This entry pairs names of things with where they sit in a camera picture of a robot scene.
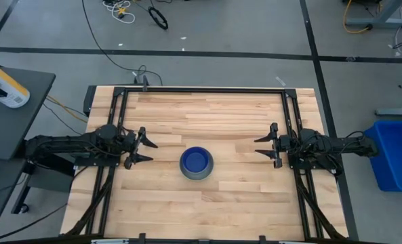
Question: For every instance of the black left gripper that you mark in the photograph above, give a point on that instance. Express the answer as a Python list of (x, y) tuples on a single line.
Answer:
[(133, 147)]

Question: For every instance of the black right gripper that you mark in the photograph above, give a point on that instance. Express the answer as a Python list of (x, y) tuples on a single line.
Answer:
[(276, 145)]

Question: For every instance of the dark blue plastic bowl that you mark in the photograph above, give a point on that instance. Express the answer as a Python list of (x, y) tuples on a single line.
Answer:
[(196, 160)]

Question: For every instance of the large grey bowl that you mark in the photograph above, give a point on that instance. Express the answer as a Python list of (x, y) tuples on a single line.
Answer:
[(196, 175)]

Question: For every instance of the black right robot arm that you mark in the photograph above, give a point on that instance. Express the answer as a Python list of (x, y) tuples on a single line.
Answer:
[(329, 145)]

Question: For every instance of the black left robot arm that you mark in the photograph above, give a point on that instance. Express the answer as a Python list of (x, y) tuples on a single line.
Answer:
[(78, 142)]

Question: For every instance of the blue plastic bin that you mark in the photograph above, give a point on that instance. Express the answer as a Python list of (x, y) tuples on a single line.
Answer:
[(395, 156)]

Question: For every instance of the dark grey side table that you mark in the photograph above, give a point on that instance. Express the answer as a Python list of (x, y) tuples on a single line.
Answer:
[(14, 115)]

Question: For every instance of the white yellow bottle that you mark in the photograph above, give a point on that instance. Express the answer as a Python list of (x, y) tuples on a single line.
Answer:
[(7, 86)]

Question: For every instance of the grey metal stand base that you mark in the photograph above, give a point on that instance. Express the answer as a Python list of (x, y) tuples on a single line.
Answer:
[(378, 22)]

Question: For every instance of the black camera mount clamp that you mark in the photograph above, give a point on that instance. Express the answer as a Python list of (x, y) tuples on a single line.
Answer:
[(143, 83)]

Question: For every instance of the black metal table frame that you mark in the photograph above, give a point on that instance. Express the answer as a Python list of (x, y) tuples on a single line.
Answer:
[(204, 90)]

